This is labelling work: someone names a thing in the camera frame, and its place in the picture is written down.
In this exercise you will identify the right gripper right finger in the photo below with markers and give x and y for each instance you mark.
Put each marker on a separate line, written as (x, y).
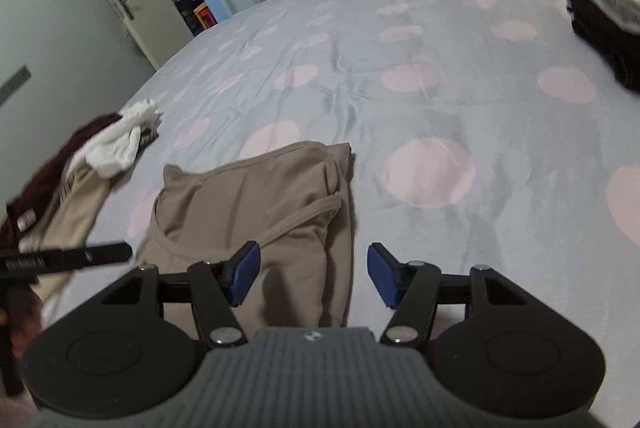
(487, 340)

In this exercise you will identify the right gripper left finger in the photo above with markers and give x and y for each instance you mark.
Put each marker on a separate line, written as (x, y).
(141, 340)

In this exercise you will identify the beige long sleeve garment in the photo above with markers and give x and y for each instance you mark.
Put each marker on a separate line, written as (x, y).
(294, 202)

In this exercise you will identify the person left hand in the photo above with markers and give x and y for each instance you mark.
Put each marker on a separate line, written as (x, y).
(24, 319)

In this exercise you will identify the dark maroon garment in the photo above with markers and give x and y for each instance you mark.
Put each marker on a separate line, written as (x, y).
(28, 207)

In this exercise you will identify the white crumpled cloth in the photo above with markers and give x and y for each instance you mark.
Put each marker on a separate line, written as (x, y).
(114, 149)

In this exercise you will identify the polka dot bed sheet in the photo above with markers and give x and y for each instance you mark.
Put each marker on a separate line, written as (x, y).
(483, 132)

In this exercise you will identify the folded black garment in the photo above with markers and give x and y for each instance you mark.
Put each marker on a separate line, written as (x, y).
(619, 48)

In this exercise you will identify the grey wall plate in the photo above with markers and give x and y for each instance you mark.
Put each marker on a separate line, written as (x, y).
(9, 86)

